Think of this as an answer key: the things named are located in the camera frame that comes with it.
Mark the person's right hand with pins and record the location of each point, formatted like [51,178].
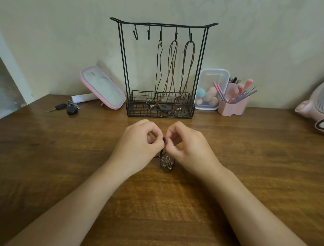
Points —
[195,152]

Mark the person's left hand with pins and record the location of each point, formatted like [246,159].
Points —
[133,147]

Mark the person's left thumb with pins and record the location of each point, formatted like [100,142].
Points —
[157,149]

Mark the person's right thumb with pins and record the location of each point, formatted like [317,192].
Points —
[174,151]

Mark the person's right forearm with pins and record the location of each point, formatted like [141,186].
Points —
[248,210]

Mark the person's left forearm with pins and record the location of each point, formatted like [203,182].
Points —
[76,205]

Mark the pink makeup sponge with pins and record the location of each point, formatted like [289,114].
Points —
[199,101]
[210,95]
[213,101]
[213,90]

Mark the teal makeup sponge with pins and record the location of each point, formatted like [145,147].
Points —
[201,93]

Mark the pink desk organizer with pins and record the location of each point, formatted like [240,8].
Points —
[234,109]

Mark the pink framed mirror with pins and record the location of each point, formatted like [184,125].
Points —
[102,87]

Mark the clear plastic container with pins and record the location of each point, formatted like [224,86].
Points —
[215,76]

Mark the black makeup brushes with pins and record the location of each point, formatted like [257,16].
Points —
[234,80]

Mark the black key fob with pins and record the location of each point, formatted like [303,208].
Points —
[72,110]

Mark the silver keys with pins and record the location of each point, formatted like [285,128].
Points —
[74,104]

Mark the pink bristle makeup brush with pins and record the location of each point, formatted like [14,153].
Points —
[249,82]

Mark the black car key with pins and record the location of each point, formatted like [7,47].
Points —
[59,106]

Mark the pink desk fan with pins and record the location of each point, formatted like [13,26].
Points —
[312,106]

